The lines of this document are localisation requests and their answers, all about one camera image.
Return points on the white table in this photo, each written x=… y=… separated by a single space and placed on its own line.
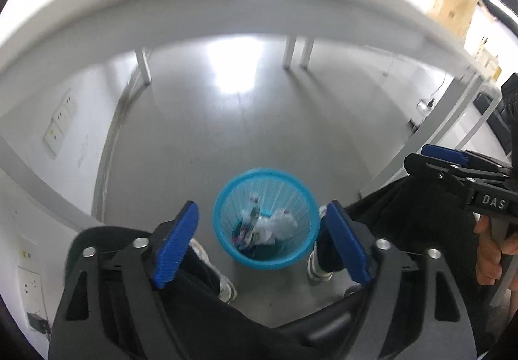
x=68 y=35

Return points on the blue plastic trash basket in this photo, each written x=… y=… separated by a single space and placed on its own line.
x=276 y=190

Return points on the brown cardboard box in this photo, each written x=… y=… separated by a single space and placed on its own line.
x=454 y=15

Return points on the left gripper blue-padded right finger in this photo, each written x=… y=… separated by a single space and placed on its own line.
x=413 y=308

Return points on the white wall power socket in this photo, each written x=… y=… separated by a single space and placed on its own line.
x=60 y=123

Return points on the white tissue plastic bag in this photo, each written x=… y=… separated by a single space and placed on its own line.
x=280 y=226

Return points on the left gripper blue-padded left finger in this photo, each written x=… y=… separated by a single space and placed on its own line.
x=111 y=306

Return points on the white sneaker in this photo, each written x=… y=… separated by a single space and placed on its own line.
x=228 y=292
x=314 y=271

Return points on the red snack wrapper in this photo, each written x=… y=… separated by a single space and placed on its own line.
x=246 y=233

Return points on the person's right hand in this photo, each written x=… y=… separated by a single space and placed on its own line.
x=489 y=252

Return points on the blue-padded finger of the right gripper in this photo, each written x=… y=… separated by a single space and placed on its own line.
x=445 y=154

